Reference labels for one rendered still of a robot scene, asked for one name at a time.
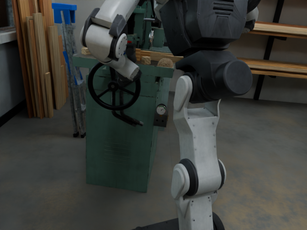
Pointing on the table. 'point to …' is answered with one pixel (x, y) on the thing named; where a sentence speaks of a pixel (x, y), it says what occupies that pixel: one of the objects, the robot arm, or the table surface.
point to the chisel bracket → (132, 38)
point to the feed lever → (154, 16)
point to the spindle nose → (131, 24)
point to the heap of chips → (166, 62)
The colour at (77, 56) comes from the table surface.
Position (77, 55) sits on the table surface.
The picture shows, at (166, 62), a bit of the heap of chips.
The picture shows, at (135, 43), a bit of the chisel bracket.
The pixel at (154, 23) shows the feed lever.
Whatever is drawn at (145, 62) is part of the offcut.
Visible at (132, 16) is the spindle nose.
